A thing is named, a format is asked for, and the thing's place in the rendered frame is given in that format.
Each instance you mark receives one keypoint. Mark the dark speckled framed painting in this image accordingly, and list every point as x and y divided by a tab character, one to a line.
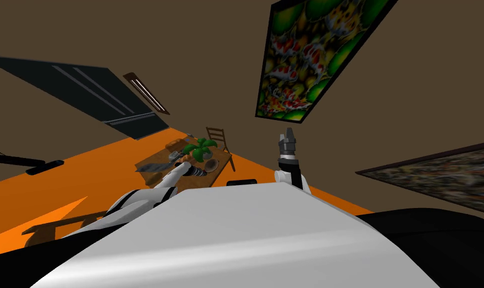
446	180

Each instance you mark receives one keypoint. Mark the black long bar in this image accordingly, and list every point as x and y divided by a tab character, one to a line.
13	159

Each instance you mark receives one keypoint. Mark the dark grey flat sheet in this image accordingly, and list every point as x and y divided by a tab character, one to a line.
153	166

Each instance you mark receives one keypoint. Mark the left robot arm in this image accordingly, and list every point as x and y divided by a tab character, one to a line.
145	198

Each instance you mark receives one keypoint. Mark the grey-brown bowl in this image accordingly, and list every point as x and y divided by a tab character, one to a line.
211	164

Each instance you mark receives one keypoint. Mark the green plant in grey pot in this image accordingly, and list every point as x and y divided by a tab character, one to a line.
201	148

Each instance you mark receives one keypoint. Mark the brown wooden table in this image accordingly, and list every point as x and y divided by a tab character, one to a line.
224	159

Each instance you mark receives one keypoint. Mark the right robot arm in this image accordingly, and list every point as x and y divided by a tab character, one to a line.
434	248

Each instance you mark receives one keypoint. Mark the orange-brown bread loaf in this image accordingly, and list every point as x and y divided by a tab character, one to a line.
176	144

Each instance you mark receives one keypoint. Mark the dark window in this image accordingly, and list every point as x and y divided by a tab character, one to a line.
85	94

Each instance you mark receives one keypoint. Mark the brown wooden bench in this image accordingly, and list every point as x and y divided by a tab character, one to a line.
61	224

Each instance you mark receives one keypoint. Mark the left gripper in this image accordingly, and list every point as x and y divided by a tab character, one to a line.
197	172

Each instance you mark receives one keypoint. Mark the narrow brown-framed wall panel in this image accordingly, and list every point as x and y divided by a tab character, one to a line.
146	93

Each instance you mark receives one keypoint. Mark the black short bar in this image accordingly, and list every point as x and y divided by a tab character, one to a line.
45	167

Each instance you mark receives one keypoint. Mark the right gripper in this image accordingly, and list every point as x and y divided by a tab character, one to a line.
287	147

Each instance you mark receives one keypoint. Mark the colourful fish painting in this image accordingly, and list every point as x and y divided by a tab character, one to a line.
314	56

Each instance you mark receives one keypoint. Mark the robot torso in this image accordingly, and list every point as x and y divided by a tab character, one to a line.
241	240

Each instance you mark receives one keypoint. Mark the brown wooden chair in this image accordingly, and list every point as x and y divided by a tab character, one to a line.
217	138

